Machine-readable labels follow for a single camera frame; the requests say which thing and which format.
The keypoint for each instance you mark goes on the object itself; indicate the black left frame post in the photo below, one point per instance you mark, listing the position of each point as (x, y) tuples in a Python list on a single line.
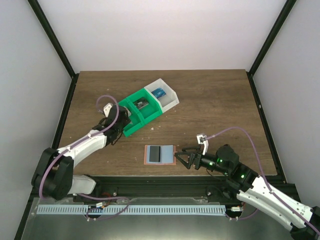
[(41, 16)]

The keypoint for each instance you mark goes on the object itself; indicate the green middle plastic bin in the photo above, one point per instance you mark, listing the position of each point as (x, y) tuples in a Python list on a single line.
[(151, 111)]

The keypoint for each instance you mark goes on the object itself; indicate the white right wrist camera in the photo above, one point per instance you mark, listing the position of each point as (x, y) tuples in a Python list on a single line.
[(202, 140)]

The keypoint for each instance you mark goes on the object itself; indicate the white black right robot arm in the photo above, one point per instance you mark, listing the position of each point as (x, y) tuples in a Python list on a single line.
[(302, 221)]

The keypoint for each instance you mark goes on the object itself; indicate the green front plastic bin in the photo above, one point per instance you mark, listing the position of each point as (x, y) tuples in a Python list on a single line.
[(134, 115)]

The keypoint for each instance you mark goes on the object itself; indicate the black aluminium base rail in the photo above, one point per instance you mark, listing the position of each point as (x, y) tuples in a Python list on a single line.
[(212, 189)]

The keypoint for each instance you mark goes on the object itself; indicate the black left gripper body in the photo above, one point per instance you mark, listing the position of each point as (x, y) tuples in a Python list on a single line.
[(126, 121)]

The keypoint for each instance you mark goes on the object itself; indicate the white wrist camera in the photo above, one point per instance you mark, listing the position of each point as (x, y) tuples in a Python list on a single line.
[(106, 109), (202, 140)]

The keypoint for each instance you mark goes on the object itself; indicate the black VIP card stack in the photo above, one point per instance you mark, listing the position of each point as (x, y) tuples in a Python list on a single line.
[(141, 103)]

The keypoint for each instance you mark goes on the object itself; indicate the blue card stack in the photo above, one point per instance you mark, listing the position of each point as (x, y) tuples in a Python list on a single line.
[(158, 93)]

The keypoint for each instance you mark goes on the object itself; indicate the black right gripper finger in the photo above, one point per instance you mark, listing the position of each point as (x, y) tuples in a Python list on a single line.
[(184, 158), (193, 149)]

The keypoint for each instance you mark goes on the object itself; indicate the green plastic bin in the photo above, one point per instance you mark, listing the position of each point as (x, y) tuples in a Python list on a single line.
[(151, 111), (134, 115)]

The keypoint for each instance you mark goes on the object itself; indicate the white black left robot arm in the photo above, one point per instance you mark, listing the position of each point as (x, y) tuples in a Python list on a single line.
[(54, 175)]

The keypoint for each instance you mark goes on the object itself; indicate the light blue slotted cable duct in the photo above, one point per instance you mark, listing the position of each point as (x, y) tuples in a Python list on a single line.
[(201, 210)]

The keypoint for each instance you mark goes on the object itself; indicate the black right frame post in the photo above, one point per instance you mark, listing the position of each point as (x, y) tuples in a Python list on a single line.
[(280, 20)]

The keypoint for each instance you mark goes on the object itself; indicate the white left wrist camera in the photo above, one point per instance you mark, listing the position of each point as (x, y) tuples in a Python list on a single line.
[(106, 109)]

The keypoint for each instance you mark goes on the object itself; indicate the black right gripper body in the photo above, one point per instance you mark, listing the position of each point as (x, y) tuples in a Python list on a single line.
[(197, 161)]

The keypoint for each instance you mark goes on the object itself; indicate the black frame post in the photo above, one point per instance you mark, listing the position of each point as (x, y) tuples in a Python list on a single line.
[(41, 16), (280, 20)]

